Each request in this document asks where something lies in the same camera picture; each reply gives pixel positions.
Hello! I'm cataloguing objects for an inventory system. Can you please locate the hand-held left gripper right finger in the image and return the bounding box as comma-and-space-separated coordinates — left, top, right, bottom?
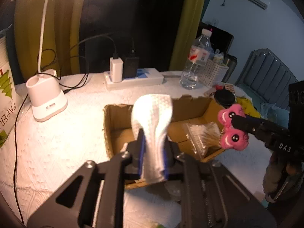
163, 140, 277, 228

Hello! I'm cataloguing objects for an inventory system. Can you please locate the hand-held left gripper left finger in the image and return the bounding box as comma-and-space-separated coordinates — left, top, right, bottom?
27, 129, 146, 228

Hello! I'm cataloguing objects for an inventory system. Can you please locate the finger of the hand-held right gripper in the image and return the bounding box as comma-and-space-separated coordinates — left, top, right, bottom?
231, 114, 291, 148

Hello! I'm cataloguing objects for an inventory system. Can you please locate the pink plush toy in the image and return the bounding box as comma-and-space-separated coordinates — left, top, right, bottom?
218, 104, 249, 151

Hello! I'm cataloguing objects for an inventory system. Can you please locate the white textured cloth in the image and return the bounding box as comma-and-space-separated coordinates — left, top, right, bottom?
131, 94, 173, 184

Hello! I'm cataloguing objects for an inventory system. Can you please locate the cardboard box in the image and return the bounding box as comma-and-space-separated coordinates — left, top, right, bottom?
103, 95, 232, 190

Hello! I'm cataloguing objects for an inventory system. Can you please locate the person's right hand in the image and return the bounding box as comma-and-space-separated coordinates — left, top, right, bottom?
262, 151, 301, 203

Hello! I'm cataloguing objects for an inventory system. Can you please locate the yellow cloth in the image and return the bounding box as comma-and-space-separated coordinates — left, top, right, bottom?
235, 96, 262, 118

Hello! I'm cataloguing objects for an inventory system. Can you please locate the black round lid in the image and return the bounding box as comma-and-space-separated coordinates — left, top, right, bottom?
214, 89, 236, 107

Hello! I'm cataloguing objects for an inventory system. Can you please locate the clear bag of cotton swabs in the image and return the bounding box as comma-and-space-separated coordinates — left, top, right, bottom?
182, 122, 223, 160

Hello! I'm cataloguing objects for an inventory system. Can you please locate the grey padded headboard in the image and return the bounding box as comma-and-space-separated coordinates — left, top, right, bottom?
235, 48, 299, 111

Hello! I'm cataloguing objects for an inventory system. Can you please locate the black tumbler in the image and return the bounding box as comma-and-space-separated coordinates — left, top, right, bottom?
224, 54, 238, 83

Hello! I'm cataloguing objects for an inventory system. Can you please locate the white woven basket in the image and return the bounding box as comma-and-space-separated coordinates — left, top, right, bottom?
198, 57, 230, 88

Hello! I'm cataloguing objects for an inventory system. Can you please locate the white power strip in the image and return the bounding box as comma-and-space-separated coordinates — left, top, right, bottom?
104, 68, 164, 91

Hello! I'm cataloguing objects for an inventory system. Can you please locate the white textured table cover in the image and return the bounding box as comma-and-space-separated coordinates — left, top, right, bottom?
0, 71, 269, 228

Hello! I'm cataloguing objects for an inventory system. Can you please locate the clear plastic water bottle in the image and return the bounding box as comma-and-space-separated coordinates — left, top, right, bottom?
180, 28, 212, 90

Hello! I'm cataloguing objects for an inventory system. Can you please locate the black charger plug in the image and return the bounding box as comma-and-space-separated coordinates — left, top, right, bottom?
123, 56, 140, 78

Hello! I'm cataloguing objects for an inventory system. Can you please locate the black appliance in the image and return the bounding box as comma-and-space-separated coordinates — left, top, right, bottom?
197, 22, 235, 55

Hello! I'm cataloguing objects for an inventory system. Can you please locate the white charger plug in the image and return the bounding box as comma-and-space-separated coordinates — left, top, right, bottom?
109, 57, 124, 82

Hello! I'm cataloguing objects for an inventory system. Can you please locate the white desk lamp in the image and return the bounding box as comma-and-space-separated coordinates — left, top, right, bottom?
11, 0, 111, 123

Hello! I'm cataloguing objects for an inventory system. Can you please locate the olive green curtain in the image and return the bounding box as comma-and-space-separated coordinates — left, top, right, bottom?
169, 0, 210, 72

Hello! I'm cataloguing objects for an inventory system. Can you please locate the yellow curtain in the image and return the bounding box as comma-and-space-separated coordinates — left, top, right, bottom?
14, 0, 81, 82

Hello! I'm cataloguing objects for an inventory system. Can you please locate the paper pack with green tree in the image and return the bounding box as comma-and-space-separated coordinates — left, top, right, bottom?
0, 34, 22, 149

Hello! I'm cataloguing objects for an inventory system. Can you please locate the black charger cable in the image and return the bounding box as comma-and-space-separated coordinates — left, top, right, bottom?
37, 33, 136, 95

